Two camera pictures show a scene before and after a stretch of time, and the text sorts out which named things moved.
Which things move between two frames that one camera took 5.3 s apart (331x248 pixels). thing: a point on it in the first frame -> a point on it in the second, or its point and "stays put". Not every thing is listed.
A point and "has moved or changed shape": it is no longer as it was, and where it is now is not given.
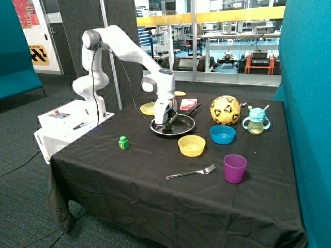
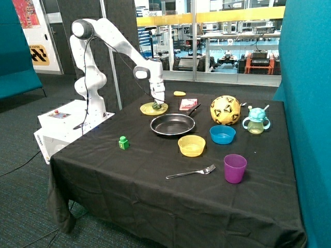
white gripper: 165,108 -> 157,87
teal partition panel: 305,88 stays put
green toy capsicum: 168,125 has moved or changed shape
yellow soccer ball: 225,110 stays put
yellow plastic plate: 148,108 stays put
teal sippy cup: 256,121 stays put
